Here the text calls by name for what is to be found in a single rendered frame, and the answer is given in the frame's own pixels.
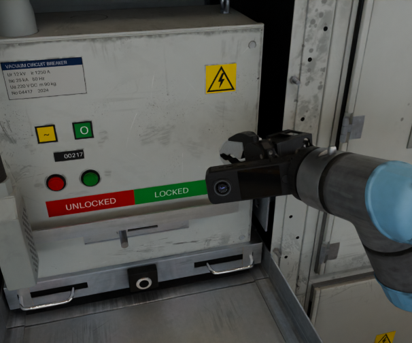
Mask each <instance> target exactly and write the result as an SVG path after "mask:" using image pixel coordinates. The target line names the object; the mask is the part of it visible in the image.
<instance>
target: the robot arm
mask: <svg viewBox="0 0 412 343"><path fill-rule="evenodd" d="M288 133H297V134H298V135H290V134H288ZM305 138H307V139H308V140H304V139H305ZM219 153H220V159H221V161H222V162H223V165H218V166H213V167H209V168H208V169H207V171H206V175H205V182H206V187H207V194H208V198H209V200H210V202H211V203H212V204H219V203H229V202H235V201H245V200H251V199H261V198H266V197H276V196H282V195H293V196H294V197H295V198H297V199H298V200H300V201H302V202H304V203H305V204H306V205H308V206H310V207H312V208H315V209H317V210H321V211H323V212H325V213H328V214H331V215H334V216H337V217H339V218H342V219H344V220H347V221H349V222H351V223H352V224H353V225H354V227H355V228H356V231H357V233H358V236H359V238H360V240H361V242H362V245H363V247H364V249H365V252H366V254H367V256H368V259H369V261H370V263H371V265H372V268H373V270H374V276H375V279H376V281H377V282H378V283H379V284H380V285H381V287H382V289H383V291H384V293H385V295H386V297H387V298H388V299H389V301H390V302H391V303H392V304H394V305H395V306H396V307H397V308H400V309H402V310H405V311H408V312H412V165H411V164H409V163H406V162H403V161H389V160H386V159H380V158H376V157H370V156H366V155H362V154H356V153H352V152H345V151H341V150H337V148H336V146H333V145H331V146H329V147H327V148H320V147H317V146H314V145H313V142H312V133H305V132H302V131H294V130H290V129H287V130H284V131H280V132H277V133H274V134H270V135H266V139H263V140H262V138H261V137H259V136H258V135H256V134H255V133H254V132H253V131H244V132H241V133H237V134H235V135H233V136H232V137H230V138H228V139H227V140H226V141H224V142H223V143H222V145H221V146H220V148H219ZM231 154H233V155H234V156H235V157H236V158H232V157H231ZM244 158H245V160H244V161H239V160H238V159H244Z"/></svg>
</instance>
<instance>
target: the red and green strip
mask: <svg viewBox="0 0 412 343"><path fill-rule="evenodd" d="M206 194H207V187H206V182H205V180H197V181H192V182H183V183H177V184H168V185H163V186H153V187H148V188H143V189H133V190H128V191H119V192H114V193H104V194H99V195H90V196H84V197H75V198H70V199H60V200H55V201H46V207H47V211H48V216H49V217H53V216H62V215H68V214H76V213H81V212H90V211H95V210H104V209H109V208H118V207H122V206H131V205H137V204H142V203H150V202H155V201H164V200H170V199H178V198H183V197H192V196H197V195H206Z"/></svg>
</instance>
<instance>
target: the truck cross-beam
mask: <svg viewBox="0 0 412 343"><path fill-rule="evenodd" d="M246 246H253V248H252V256H253V258H254V264H257V263H261V254H262V241H261V239H260V238H259V236H258V234H257V233H256V231H255V230H251V236H250V241H248V242H242V243H238V244H231V245H226V246H219V247H215V248H208V249H203V250H196V251H192V252H184V253H180V254H176V255H169V256H164V257H157V258H153V259H145V260H141V261H134V262H129V263H122V264H117V265H110V266H106V267H99V268H94V269H88V270H83V271H78V272H71V273H67V274H60V275H55V276H48V277H44V278H38V279H37V284H36V286H35V287H29V290H30V294H31V298H32V301H33V305H34V306H35V305H39V304H46V303H50V302H54V301H60V300H64V299H68V298H69V296H70V294H71V287H72V286H75V294H74V297H73V298H75V297H82V296H86V295H93V294H97V293H104V292H108V291H115V290H118V289H125V288H129V283H128V272H127V269H129V268H133V267H141V266H144V265H151V264H156V268H157V272H158V281H159V282H162V281H166V280H172V279H176V278H183V277H187V276H194V275H198V274H205V273H209V272H210V271H209V270H208V268H207V266H206V265H205V262H206V261H208V262H209V264H210V266H211V268H212V269H213V270H215V271H219V270H227V269H230V268H235V267H241V266H242V260H243V247H246ZM3 290H4V293H5V296H6V299H7V303H8V306H9V308H10V310H13V309H17V308H20V306H19V296H18V292H17V290H14V291H8V290H7V287H6V285H5V282H4V286H3Z"/></svg>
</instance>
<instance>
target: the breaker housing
mask: <svg viewBox="0 0 412 343"><path fill-rule="evenodd" d="M220 9H221V4H217V5H189V6H175V7H146V8H131V9H116V10H88V11H74V12H46V13H34V14H35V21H36V25H37V32H36V33H34V34H32V35H26V36H21V37H1V36H0V44H13V43H25V42H46V41H58V40H70V39H92V38H103V37H125V36H136V35H158V34H170V33H191V32H203V31H225V30H236V29H258V28H262V45H261V57H260V77H259V89H258V110H259V99H260V79H261V68H262V47H263V36H264V24H263V23H262V22H256V21H254V20H252V19H251V18H248V17H247V16H245V15H243V14H242V13H240V12H238V11H237V10H235V9H233V8H231V7H229V13H228V14H222V13H220ZM258 110H257V121H256V135H257V130H258Z"/></svg>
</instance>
